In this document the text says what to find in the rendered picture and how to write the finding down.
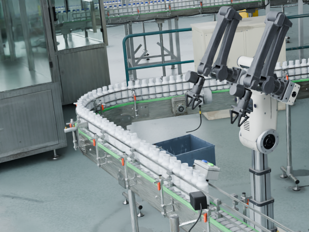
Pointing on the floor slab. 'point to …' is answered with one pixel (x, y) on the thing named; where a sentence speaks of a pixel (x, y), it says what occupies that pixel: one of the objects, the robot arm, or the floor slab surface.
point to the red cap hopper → (147, 50)
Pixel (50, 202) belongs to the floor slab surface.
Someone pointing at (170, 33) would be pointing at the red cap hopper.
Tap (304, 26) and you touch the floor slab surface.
